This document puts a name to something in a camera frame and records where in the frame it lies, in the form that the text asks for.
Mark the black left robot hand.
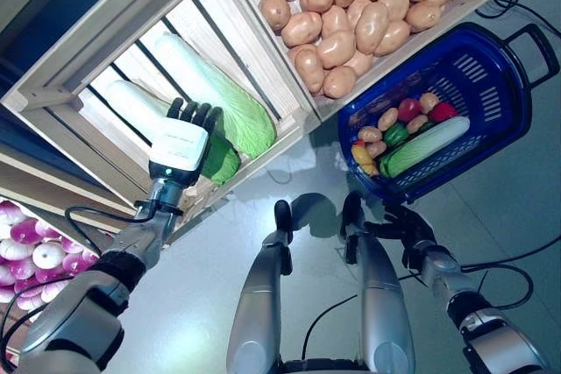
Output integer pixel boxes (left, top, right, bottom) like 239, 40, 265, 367
147, 97, 223, 187

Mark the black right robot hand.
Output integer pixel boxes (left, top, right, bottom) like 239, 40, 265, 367
363, 202, 439, 261

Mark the green white napa cabbage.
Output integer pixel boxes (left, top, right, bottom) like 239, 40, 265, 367
103, 79, 242, 186
379, 115, 471, 178
153, 32, 278, 160

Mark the blue plastic shopping basket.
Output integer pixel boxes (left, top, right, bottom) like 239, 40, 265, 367
336, 22, 561, 205

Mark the silver right robot leg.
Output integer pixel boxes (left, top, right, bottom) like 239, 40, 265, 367
340, 192, 416, 374

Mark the yellow bell pepper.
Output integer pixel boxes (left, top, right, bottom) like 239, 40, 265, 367
351, 144, 380, 177

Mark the green bell pepper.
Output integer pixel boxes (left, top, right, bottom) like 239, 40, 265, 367
383, 123, 411, 150

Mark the red bell pepper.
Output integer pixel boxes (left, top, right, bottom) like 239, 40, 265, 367
428, 102, 459, 124
397, 97, 423, 123

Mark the dark robot waist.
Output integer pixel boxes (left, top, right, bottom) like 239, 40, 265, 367
275, 356, 373, 374

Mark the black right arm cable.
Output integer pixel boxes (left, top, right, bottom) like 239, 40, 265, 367
459, 262, 536, 312

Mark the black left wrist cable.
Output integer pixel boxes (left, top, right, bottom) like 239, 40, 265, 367
64, 205, 141, 257

